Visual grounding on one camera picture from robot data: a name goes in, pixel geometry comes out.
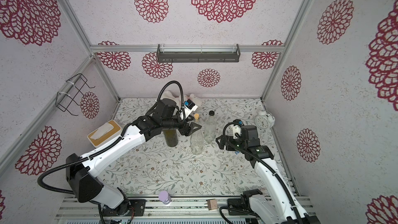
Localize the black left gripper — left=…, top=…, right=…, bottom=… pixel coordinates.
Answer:
left=162, top=111, right=202, bottom=136

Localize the clear tall glass bottle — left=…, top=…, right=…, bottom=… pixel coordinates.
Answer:
left=190, top=114, right=204, bottom=155

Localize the clear plastic bottle blue label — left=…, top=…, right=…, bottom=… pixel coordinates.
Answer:
left=204, top=113, right=217, bottom=143

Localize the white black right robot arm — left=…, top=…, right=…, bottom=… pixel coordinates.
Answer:
left=216, top=120, right=320, bottom=224

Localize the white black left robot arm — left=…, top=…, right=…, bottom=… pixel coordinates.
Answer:
left=66, top=99, right=201, bottom=209

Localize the dark green wine bottle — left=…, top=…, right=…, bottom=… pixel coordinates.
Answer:
left=163, top=130, right=178, bottom=147

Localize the white plush toy pink scarf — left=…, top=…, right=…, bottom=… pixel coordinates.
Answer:
left=161, top=91, right=203, bottom=107

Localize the white alarm clock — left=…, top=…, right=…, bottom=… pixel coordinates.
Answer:
left=255, top=111, right=275, bottom=130

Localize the small wooden block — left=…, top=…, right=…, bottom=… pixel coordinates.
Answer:
left=207, top=199, right=218, bottom=211

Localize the purple small cup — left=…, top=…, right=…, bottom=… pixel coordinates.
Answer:
left=159, top=190, right=172, bottom=205

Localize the white tissue sheet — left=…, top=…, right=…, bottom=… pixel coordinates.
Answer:
left=91, top=122, right=114, bottom=140

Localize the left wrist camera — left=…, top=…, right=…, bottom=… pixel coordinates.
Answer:
left=180, top=99, right=198, bottom=120

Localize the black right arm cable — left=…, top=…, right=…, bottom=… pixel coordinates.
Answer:
left=222, top=122, right=304, bottom=224

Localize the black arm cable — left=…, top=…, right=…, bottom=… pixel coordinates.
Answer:
left=37, top=80, right=187, bottom=195
left=222, top=122, right=304, bottom=224

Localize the black wall shelf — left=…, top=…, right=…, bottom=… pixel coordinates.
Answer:
left=156, top=44, right=241, bottom=63

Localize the black wire wall rack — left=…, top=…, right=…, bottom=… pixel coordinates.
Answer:
left=55, top=73, right=95, bottom=117

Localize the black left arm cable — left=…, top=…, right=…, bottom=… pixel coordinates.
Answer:
left=37, top=80, right=187, bottom=195

